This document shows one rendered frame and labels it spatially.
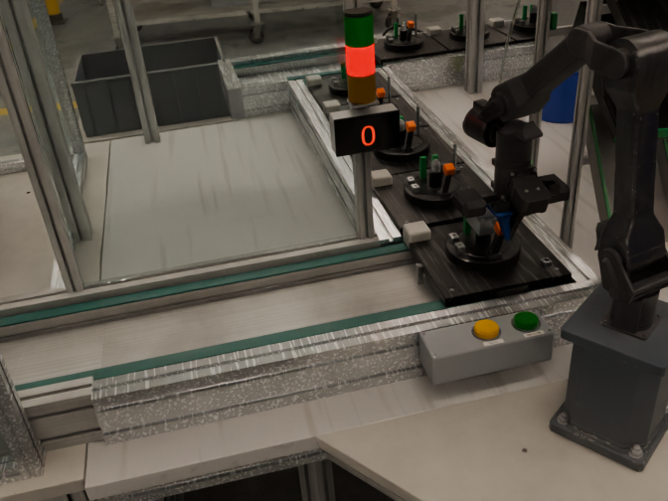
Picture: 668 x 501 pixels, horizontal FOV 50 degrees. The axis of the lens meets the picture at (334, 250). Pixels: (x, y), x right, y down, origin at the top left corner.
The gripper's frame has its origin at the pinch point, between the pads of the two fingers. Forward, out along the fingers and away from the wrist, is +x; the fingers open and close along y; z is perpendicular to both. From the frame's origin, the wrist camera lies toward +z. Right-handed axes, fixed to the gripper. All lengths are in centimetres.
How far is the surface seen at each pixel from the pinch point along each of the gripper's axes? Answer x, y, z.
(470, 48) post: 7, 41, -117
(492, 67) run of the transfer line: 18, 53, -127
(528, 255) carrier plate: 11.7, 7.1, -5.7
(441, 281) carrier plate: 11.6, -10.9, -2.8
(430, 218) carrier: 11.5, -5.1, -25.2
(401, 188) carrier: 11.5, -6.8, -40.2
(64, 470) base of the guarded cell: 23, -78, 12
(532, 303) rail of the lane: 12.7, 1.9, 6.9
